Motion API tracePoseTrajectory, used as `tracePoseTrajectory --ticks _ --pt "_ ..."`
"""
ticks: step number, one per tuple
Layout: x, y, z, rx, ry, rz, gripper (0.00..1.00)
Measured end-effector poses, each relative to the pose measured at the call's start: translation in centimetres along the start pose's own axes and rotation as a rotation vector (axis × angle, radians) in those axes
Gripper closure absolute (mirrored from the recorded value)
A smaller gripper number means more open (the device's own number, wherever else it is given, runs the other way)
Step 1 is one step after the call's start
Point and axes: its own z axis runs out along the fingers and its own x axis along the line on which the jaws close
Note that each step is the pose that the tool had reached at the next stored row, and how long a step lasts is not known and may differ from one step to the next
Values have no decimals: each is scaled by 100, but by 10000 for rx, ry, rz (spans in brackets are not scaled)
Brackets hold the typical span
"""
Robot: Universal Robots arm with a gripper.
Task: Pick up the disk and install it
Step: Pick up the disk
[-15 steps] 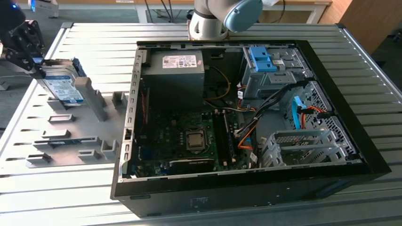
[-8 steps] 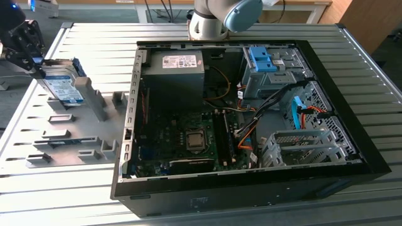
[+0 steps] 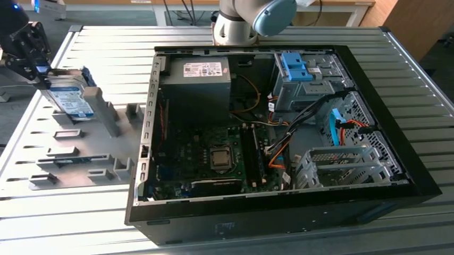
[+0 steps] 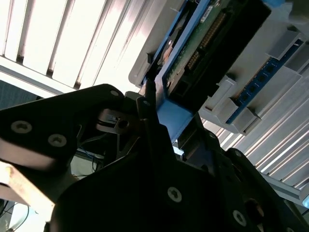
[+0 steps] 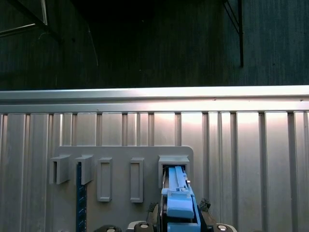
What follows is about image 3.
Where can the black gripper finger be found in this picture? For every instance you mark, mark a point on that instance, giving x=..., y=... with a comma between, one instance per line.
x=17, y=65
x=34, y=45

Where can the hard disk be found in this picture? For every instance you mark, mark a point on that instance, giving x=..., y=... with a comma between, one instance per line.
x=71, y=101

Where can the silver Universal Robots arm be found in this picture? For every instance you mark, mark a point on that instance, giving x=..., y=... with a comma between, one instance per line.
x=235, y=29

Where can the metal disk bay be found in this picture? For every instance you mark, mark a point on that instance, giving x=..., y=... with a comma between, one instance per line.
x=347, y=166

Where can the grey parts rack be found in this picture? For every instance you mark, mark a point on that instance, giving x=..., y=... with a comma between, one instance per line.
x=88, y=144

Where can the grey power supply unit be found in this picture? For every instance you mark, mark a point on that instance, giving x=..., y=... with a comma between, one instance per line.
x=208, y=81

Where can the green motherboard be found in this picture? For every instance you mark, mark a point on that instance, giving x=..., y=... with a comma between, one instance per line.
x=184, y=162

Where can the CPU socket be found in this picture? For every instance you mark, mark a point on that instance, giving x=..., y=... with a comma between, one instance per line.
x=220, y=159

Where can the black graphics card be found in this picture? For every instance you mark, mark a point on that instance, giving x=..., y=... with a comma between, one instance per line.
x=216, y=187

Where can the blue plastic cage latch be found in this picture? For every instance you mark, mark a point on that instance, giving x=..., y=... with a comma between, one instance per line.
x=295, y=71

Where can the grey metal drive cage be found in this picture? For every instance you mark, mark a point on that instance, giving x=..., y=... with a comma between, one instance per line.
x=311, y=90

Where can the black PC case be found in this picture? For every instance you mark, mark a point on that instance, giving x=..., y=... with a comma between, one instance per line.
x=283, y=220

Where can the wooden cabinet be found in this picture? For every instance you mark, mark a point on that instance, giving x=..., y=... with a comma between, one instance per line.
x=407, y=21

